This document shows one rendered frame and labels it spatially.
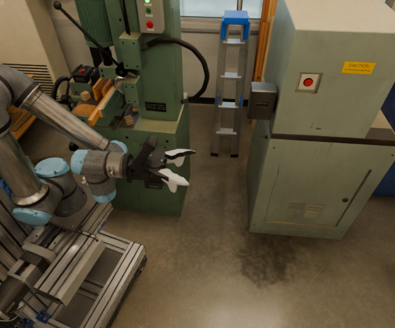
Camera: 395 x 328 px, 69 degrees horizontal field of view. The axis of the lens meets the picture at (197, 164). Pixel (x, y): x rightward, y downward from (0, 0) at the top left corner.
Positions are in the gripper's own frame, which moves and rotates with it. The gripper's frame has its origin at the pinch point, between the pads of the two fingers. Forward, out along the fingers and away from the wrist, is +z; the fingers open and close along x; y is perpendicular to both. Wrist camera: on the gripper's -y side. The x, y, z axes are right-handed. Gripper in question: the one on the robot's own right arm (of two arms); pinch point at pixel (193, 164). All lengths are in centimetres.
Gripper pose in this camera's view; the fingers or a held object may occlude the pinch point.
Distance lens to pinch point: 81.6
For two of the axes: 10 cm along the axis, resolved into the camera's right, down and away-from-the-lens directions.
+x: -1.1, 6.0, -7.9
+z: 9.9, 0.8, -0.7
